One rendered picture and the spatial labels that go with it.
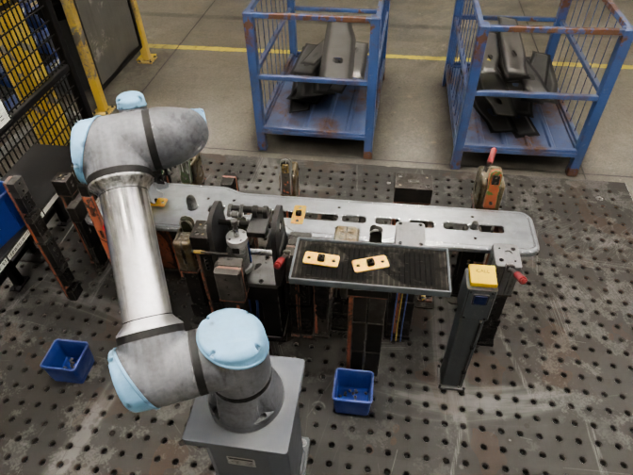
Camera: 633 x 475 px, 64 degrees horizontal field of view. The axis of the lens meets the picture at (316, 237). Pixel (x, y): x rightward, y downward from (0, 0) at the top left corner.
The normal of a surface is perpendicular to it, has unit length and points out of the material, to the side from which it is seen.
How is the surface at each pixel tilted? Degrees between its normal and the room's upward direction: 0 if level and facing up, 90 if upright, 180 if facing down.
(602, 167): 0
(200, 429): 0
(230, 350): 8
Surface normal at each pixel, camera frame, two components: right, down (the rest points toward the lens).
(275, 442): -0.02, -0.72
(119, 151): 0.43, -0.25
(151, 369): 0.15, -0.20
